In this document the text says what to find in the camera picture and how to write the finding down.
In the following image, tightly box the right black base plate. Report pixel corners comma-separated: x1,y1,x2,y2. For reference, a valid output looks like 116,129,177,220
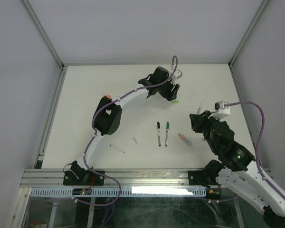
188,170,208,187

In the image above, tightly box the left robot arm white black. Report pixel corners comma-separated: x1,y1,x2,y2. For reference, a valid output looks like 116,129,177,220
70,66,183,185

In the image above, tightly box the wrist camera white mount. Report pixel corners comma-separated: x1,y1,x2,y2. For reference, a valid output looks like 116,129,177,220
171,69,183,85
208,101,231,120

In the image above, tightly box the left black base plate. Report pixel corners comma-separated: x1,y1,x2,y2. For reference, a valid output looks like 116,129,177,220
63,170,105,186

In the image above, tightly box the silver green tip pen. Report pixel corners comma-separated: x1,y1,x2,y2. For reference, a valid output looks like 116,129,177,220
197,100,203,114

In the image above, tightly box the white green end pen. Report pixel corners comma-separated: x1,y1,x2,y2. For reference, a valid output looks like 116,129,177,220
165,129,169,147

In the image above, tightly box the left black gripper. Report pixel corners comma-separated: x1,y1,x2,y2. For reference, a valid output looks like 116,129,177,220
157,76,179,101

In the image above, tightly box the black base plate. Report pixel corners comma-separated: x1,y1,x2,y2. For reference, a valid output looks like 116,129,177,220
188,170,208,187
63,170,105,186

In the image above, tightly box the white slotted cable duct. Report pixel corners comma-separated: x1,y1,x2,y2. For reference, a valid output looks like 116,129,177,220
30,186,207,198

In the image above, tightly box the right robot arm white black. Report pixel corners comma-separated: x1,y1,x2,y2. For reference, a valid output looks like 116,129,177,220
189,111,285,228

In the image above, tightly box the aluminium mounting rail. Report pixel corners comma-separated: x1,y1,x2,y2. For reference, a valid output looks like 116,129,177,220
21,167,273,188

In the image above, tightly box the white black end pen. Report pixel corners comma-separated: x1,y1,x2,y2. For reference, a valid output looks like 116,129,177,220
157,128,162,147

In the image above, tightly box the orange tip marker clear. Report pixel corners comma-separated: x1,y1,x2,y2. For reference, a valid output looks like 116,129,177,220
178,133,193,146

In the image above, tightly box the white blue end pen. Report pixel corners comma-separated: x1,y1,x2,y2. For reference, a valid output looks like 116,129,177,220
110,144,125,153

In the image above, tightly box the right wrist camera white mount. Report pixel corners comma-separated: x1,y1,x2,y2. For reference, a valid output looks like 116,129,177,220
208,101,231,120

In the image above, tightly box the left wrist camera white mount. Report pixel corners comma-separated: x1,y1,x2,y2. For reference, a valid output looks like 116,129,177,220
171,69,183,85

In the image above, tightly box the clear pen cap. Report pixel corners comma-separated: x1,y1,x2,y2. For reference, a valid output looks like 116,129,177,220
133,137,138,144

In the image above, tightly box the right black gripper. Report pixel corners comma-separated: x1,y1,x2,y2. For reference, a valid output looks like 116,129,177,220
190,110,219,153

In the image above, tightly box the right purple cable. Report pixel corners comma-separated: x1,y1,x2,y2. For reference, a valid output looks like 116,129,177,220
224,101,285,205

